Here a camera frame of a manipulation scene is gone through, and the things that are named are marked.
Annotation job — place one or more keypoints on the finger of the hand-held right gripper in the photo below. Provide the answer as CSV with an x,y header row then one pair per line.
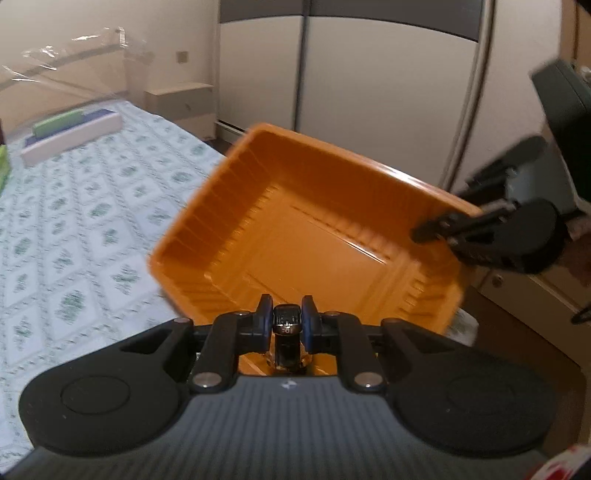
x,y
503,164
461,228

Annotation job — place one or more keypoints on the plastic-wrapped headboard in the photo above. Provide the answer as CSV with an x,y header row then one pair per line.
x,y
69,60

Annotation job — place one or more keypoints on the bed with patterned sheet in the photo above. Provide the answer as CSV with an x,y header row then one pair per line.
x,y
83,240

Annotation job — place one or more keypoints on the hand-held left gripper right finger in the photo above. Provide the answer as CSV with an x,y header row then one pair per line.
x,y
308,323

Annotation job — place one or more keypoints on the sliding door wardrobe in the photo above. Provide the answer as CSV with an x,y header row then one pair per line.
x,y
369,83

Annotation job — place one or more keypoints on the red white printed cloth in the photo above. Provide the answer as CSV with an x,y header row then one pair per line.
x,y
565,466

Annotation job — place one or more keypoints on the beige nightstand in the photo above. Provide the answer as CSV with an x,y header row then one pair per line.
x,y
182,108

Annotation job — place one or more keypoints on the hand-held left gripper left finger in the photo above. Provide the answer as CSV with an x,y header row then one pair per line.
x,y
264,323

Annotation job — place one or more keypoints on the green box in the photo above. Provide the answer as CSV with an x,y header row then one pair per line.
x,y
3,168

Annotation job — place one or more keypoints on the wall socket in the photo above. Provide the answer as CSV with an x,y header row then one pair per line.
x,y
183,56

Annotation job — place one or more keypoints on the green foam block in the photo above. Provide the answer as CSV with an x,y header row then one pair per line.
x,y
59,123

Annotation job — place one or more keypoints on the orange plastic tray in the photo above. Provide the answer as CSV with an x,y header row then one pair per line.
x,y
295,230

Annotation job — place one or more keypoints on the long white box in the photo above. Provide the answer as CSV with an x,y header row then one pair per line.
x,y
74,138

